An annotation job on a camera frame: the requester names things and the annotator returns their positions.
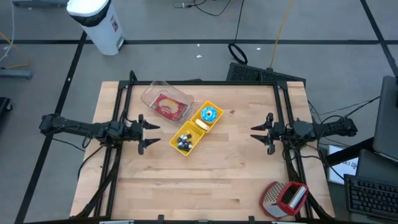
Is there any blue frosted toy donut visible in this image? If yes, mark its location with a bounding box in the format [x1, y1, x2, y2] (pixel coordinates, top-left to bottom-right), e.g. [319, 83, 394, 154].
[200, 106, 218, 123]

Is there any black floor object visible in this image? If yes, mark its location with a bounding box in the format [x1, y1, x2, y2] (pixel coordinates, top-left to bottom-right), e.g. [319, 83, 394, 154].
[0, 96, 13, 113]

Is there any black aluminium table frame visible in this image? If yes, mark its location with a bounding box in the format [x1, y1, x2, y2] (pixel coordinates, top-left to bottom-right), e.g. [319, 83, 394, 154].
[74, 70, 335, 220]

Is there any yellow plastic basket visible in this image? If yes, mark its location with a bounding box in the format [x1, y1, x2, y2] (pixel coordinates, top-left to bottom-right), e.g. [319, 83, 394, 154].
[190, 100, 224, 133]
[169, 120, 205, 156]

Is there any black desk bar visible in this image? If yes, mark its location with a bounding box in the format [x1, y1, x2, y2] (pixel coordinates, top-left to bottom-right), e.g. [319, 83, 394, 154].
[325, 138, 374, 166]

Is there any black perforated metal panel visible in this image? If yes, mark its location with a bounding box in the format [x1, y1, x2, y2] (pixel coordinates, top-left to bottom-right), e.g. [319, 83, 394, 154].
[226, 62, 307, 84]

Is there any grey laptop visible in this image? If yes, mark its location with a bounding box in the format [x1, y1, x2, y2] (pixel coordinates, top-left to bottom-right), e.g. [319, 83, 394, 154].
[372, 75, 398, 162]

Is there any black keyboard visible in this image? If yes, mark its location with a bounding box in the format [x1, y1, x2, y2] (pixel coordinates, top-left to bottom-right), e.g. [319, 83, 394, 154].
[343, 174, 398, 222]

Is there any thin black floor cable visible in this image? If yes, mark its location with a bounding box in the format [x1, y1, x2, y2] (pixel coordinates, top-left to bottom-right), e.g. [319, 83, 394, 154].
[172, 0, 233, 17]

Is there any red snack packet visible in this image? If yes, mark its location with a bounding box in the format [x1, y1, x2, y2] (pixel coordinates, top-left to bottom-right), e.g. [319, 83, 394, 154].
[150, 93, 189, 121]

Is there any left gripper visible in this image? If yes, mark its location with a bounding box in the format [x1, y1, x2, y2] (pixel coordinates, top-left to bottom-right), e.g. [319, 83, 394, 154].
[124, 113, 162, 156]

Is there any dark grey box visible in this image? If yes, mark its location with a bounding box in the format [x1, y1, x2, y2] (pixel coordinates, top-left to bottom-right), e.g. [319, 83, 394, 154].
[356, 149, 398, 180]

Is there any clear plastic container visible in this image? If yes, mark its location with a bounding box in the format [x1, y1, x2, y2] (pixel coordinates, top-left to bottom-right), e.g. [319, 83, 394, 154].
[141, 80, 195, 126]

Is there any white paper sheet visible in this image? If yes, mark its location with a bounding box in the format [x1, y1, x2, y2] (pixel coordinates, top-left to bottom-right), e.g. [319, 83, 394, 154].
[328, 144, 359, 185]

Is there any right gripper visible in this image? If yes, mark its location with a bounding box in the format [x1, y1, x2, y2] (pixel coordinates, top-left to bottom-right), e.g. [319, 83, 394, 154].
[250, 112, 294, 156]

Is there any thin yellow floor cable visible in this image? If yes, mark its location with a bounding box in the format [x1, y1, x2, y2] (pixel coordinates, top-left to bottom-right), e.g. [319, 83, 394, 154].
[0, 30, 30, 70]

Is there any red metal box grater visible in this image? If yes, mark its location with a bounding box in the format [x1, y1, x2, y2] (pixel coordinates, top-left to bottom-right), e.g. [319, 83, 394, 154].
[259, 181, 310, 220]

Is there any black floor cable with coil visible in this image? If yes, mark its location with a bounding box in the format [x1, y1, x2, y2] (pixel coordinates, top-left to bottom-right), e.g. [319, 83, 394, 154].
[228, 0, 249, 65]

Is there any white trash bin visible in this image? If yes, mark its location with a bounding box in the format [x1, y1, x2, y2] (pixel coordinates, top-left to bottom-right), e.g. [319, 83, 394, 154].
[66, 0, 126, 56]

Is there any long yellow floor cable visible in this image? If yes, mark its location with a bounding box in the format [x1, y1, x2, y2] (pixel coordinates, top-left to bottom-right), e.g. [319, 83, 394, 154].
[269, 0, 295, 70]

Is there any grey flat floor base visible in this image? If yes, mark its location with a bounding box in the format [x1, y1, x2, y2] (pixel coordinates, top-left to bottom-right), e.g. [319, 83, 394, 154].
[0, 68, 34, 79]
[12, 0, 69, 7]

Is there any white floor cable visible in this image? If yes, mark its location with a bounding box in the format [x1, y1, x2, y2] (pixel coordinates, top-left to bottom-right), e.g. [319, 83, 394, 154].
[0, 0, 16, 63]

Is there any black arm base cable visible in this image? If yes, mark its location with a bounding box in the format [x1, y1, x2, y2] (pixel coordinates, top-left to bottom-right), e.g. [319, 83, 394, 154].
[76, 144, 105, 181]

